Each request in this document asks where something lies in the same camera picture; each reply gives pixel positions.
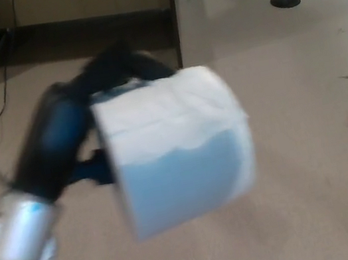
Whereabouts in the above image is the white toilet paper roll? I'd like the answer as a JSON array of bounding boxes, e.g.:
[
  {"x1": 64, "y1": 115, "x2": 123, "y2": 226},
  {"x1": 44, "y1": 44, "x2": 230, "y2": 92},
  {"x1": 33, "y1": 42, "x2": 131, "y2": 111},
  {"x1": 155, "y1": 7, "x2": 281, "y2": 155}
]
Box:
[{"x1": 84, "y1": 57, "x2": 269, "y2": 250}]

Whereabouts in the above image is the black round floor cover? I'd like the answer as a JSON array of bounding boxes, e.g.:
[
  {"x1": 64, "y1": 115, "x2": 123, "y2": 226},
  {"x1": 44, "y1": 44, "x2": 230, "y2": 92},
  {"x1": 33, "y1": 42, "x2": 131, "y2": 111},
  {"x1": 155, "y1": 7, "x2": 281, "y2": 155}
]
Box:
[{"x1": 269, "y1": 0, "x2": 302, "y2": 12}]

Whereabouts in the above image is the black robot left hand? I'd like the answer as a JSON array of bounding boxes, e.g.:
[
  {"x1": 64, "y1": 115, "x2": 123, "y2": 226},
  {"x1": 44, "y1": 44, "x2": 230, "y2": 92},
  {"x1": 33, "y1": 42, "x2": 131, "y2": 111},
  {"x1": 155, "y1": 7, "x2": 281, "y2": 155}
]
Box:
[{"x1": 0, "y1": 30, "x2": 202, "y2": 211}]

